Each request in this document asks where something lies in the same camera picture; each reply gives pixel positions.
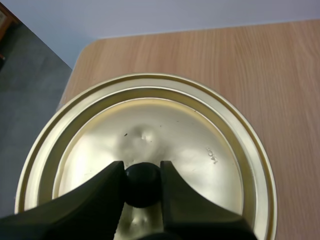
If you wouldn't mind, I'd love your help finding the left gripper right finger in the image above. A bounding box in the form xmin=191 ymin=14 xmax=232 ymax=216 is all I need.
xmin=160 ymin=160 xmax=260 ymax=240

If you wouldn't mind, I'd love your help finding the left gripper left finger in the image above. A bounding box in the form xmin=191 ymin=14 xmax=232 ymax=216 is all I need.
xmin=0 ymin=160 xmax=126 ymax=240

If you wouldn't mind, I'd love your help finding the gold pot lid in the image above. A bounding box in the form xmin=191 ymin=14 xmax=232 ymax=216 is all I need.
xmin=14 ymin=72 xmax=279 ymax=240

